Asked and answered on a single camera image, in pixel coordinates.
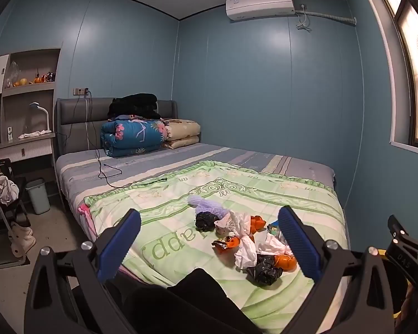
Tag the white desk lamp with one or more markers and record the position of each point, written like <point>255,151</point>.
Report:
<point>45,116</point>

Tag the wall power strip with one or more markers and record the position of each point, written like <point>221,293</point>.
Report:
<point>80,91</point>

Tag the white wall shelf unit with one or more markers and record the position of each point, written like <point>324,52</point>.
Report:
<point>21,149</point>

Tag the orange snack wrapper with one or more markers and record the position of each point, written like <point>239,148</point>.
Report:
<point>226,243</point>

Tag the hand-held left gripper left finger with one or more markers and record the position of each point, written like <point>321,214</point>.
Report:
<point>120,243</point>

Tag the yellow rimmed waste bin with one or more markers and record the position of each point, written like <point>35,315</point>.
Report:
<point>395,285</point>

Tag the white cloth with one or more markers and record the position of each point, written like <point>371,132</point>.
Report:
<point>31,134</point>

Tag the green printed blanket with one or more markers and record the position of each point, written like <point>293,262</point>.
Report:
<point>181,188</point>

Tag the yellow fruit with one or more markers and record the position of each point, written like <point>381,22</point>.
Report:
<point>21,82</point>

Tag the orange ornament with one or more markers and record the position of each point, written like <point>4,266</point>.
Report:
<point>37,79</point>

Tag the black folding chair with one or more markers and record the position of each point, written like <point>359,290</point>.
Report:
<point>7,250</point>

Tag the small white wastebasket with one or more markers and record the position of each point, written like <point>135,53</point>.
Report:
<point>38,196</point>

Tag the folded beige quilt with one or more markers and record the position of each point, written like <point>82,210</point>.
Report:
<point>183,132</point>

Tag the folded blue floral quilt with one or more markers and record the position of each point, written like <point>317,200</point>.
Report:
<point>132,135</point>

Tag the white remote control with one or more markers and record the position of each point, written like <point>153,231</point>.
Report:
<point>9,134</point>

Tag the dark figurines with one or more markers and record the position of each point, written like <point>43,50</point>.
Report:
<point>49,76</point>

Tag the white tissue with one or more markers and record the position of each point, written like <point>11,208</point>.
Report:
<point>273,245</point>
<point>242,221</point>
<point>246,252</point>

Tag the orange mandarin peel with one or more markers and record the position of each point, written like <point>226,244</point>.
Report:
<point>286,262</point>
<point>257,223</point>

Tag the person's black trouser leg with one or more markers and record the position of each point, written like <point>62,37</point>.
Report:
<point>181,302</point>

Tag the purple fuzzy sock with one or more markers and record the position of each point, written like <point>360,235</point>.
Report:
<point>203,202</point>

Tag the grey bed with striped sheet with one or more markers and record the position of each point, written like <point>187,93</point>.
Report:
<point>230,153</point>

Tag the large black plastic bag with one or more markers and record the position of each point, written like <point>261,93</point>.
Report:
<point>264,271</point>

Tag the pink underblanket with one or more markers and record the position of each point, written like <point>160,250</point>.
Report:
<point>87,221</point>

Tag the white crumpled clothes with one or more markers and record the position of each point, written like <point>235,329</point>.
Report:
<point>3,188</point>

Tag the black clothing pile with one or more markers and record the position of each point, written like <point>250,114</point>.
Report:
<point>136,106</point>

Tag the white air conditioner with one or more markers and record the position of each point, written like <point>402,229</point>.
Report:
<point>259,5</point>

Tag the clear plastic bag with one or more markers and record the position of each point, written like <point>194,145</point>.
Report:
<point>13,73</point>

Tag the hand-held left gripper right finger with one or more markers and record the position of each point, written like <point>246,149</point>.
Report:
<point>298,243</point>

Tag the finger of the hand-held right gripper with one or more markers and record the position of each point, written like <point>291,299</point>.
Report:
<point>400,257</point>

